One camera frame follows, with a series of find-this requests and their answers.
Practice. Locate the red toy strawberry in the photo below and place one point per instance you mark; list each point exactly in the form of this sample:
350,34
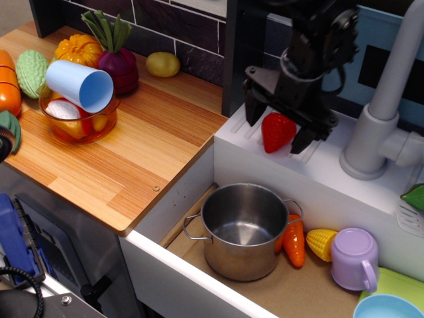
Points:
277,131

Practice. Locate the stainless steel pot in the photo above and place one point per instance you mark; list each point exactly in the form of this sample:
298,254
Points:
243,223

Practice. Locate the light blue plastic cup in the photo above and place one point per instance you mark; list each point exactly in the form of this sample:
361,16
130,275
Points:
88,88

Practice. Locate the orange toy pumpkin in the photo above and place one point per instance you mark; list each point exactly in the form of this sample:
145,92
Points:
81,49

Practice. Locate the purple plastic mug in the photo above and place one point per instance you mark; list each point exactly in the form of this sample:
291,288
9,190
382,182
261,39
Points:
355,260

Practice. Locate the yellow toy potato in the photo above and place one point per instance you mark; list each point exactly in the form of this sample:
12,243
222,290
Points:
162,64

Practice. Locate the green toy bitter gourd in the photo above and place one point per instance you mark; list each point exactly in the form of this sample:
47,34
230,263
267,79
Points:
31,70

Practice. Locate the white red toy food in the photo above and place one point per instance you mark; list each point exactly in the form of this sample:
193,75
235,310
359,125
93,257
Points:
61,108

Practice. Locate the grey toy faucet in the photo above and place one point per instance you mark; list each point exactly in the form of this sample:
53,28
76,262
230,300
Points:
376,137

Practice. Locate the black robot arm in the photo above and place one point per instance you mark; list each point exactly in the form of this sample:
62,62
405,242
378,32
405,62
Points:
311,68

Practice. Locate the white slotted spatula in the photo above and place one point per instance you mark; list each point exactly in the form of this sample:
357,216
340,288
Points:
409,219

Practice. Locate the light blue plastic bowl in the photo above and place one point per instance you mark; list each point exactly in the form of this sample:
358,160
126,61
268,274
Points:
386,306

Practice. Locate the yellow toy corn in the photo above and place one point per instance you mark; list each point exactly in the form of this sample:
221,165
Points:
320,241

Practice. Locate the green toy leaf vegetable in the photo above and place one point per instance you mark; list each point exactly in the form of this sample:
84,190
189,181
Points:
414,196

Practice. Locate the orange transparent bowl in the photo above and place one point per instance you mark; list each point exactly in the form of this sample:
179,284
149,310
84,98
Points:
91,128

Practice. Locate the large orange toy carrot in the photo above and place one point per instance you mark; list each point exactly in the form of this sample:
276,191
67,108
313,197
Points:
10,91

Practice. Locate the dark green toy leaf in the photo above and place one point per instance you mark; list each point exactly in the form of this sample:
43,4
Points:
9,121

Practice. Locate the white toy sink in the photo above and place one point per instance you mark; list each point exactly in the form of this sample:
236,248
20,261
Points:
169,273

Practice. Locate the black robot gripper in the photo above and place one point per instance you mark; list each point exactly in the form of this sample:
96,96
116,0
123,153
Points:
296,95

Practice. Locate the blue plastic clamp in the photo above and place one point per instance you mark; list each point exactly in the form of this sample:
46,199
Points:
19,241

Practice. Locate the purple toy beet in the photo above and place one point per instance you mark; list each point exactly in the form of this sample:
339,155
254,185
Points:
116,60

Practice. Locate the green plastic plate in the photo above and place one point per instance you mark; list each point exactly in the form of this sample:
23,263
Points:
393,283

